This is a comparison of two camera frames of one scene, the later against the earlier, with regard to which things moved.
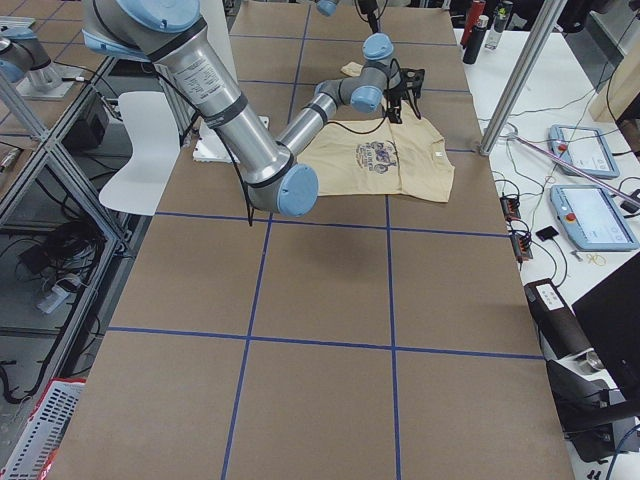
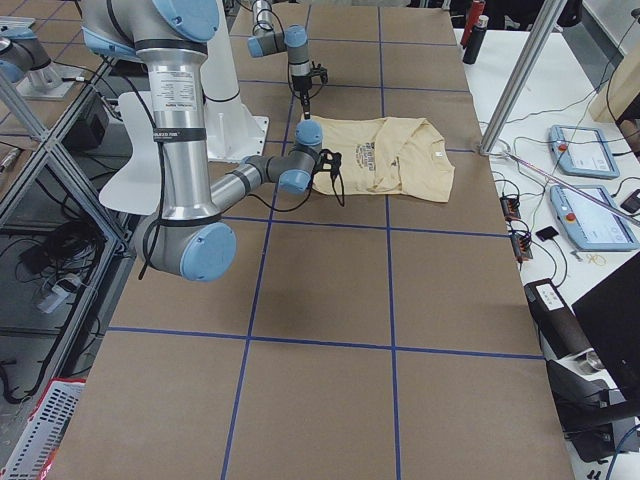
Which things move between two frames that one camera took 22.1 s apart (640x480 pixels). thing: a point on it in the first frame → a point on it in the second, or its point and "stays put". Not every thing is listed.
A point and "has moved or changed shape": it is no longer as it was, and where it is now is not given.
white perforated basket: (33, 453) stays put
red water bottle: (476, 9) stays put
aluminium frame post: (549, 12) stays put
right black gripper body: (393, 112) → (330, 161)
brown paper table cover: (377, 336) stays put
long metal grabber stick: (634, 200) → (625, 215)
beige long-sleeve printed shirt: (380, 157) has moved or changed shape
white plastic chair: (155, 142) stays put
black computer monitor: (610, 316) stays put
